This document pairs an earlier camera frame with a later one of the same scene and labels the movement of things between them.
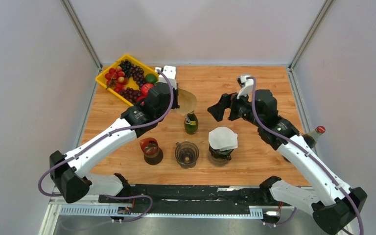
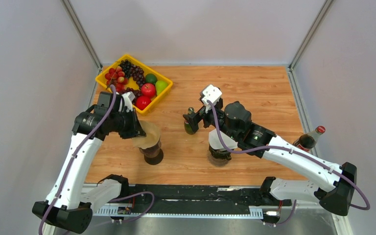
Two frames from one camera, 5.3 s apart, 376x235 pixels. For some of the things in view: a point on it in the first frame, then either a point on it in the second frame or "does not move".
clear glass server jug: [217, 162] does not move
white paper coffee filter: [223, 138] does not move
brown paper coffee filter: [187, 102] → [152, 136]
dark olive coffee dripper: [224, 154] does not move
